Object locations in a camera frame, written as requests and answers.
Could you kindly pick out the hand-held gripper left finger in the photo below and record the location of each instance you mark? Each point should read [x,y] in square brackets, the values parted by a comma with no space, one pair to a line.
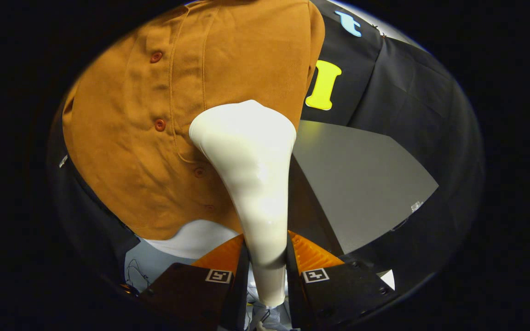
[238,303]

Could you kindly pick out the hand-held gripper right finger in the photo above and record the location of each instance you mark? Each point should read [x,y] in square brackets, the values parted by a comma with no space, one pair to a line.
[295,299]

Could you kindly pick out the orange button-up shirt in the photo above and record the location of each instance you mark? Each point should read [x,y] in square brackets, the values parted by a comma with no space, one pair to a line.
[154,161]

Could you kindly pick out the white mannequin torso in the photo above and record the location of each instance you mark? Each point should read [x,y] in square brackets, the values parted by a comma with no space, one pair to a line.
[191,241]

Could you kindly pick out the grey cabinet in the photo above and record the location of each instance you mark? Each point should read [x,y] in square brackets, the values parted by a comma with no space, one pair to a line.
[361,184]

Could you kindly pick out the small clear plastic holder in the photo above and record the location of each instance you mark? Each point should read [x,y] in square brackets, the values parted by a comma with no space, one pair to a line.
[417,206]

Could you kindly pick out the white clip on cloth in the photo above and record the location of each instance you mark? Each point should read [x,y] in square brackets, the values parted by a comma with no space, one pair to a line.
[63,161]

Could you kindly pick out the black backdrop cloth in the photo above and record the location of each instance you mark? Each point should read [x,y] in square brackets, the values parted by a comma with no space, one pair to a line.
[407,92]

